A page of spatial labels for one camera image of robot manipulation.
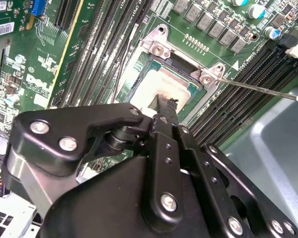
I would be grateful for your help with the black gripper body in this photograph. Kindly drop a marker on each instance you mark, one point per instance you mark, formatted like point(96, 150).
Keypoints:
point(101, 205)

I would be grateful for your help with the silver CPU green substrate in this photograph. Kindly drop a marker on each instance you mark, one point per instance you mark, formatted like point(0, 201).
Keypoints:
point(164, 81)

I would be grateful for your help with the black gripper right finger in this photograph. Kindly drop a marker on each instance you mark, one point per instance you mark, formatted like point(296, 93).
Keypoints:
point(200, 156)

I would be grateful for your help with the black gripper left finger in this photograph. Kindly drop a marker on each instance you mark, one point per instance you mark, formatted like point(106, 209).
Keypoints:
point(94, 115)

